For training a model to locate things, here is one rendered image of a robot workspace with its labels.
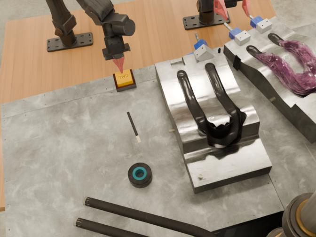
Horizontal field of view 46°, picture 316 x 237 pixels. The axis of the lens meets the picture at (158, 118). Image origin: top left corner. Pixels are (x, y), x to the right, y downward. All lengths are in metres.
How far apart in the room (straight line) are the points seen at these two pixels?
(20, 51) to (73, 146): 0.55
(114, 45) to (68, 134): 0.38
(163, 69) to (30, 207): 0.67
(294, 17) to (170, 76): 1.69
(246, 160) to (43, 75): 0.89
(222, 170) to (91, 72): 0.68
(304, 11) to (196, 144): 1.94
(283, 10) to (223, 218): 2.01
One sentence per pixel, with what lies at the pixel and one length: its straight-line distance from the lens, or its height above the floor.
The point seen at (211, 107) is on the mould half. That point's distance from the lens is 1.27.
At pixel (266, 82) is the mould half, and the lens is 1.40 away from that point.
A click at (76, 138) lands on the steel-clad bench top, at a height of 0.80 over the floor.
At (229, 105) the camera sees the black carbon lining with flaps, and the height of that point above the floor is 0.91.
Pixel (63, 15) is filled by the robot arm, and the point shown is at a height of 0.98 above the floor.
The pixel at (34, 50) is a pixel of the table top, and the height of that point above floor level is 0.80.
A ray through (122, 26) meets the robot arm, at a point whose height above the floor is 1.07.
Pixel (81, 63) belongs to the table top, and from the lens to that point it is 1.61.
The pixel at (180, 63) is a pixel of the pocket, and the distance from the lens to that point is 1.45.
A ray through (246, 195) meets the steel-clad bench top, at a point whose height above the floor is 0.80.
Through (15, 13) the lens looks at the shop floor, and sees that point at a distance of 3.24.
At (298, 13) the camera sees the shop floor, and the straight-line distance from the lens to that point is 2.96.
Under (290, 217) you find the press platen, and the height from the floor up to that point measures 1.29.
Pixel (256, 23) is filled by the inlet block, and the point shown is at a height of 0.87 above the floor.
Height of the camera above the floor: 1.98
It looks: 59 degrees down
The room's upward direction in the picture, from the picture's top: 9 degrees counter-clockwise
